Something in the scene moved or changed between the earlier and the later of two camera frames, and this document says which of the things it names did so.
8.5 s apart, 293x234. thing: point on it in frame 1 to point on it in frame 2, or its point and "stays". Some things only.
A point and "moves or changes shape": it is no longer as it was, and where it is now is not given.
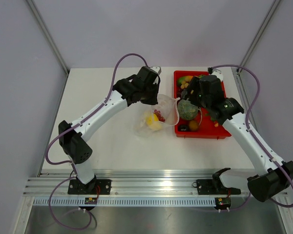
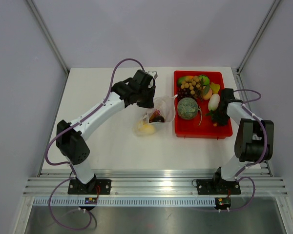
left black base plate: [96, 186] stays
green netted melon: [187, 110] stays
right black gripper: [195, 85] to [222, 122]
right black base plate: [215, 186] stays
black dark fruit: [183, 127] to [159, 119]
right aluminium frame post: [259, 34] stays
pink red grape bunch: [159, 116] stays
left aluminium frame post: [48, 35] stays
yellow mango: [152, 122] to [146, 129]
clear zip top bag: [152, 120] moves or changes shape
